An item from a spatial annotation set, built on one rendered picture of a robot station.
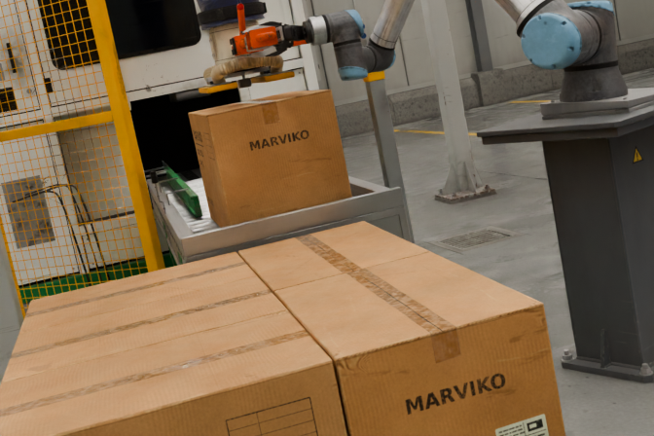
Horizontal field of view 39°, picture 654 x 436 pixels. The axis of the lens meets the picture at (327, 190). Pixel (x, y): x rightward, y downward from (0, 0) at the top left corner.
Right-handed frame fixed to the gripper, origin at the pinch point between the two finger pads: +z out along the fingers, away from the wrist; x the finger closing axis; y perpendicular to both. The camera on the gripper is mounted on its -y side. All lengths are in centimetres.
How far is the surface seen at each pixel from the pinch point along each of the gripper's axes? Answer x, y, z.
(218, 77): -8.3, 10.5, 10.3
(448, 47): -16, 270, -165
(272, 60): -6.5, 8.1, -7.4
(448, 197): -109, 268, -146
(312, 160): -39.4, -4.3, -11.6
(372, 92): -25, 43, -48
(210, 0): 16.7, 19.1, 6.4
